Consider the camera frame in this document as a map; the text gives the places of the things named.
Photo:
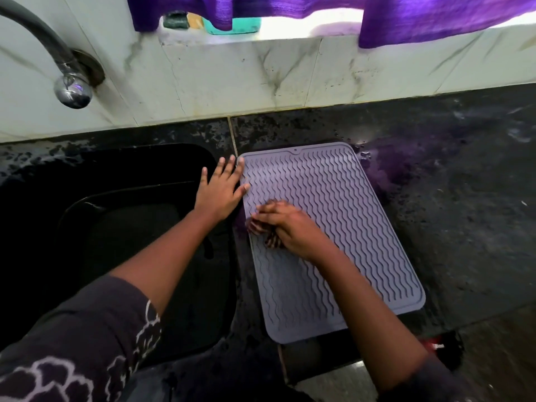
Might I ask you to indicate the person's right hand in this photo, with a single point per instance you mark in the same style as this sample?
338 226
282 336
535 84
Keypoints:
295 232

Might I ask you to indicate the person's left hand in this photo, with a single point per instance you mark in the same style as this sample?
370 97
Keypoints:
217 194

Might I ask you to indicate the person's left thumb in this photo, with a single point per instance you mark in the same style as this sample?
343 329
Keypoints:
244 190

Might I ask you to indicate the person's left middle finger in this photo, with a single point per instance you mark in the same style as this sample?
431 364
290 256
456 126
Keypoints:
230 166

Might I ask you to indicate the person's left little finger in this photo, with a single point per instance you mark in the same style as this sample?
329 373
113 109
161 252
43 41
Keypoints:
204 176

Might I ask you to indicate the person's right fingers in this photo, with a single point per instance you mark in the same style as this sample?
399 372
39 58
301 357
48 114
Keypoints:
272 215

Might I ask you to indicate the brown striped scrubber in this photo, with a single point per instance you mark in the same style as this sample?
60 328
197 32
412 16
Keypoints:
270 240

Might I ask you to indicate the grey ribbed silicone drying mat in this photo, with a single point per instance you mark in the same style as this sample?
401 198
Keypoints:
347 230

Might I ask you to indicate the person's left forearm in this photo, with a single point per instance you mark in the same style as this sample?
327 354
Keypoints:
167 263

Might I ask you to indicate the person's right forearm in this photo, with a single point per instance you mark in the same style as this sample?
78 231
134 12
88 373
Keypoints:
368 322

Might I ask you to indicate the teal plastic container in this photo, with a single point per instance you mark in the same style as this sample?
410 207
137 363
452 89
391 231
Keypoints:
234 27

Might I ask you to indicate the yellow sponge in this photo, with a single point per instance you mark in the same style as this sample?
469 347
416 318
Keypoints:
195 21

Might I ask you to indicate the dark green scrub sponge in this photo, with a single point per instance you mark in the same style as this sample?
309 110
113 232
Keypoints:
175 20

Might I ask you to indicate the purple curtain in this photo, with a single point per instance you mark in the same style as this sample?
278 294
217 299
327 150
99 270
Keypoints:
251 6
439 16

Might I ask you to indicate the black sink basin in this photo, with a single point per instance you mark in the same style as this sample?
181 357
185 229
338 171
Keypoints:
37 196

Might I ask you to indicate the dark patterned left sleeve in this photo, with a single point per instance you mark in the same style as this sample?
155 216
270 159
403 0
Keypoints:
71 347

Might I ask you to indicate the red and black small object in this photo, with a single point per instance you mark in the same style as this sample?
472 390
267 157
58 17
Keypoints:
444 349

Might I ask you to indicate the dark right sleeve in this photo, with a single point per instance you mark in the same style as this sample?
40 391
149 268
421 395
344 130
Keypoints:
427 383

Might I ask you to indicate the chrome wall faucet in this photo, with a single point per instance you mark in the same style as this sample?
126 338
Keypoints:
63 71

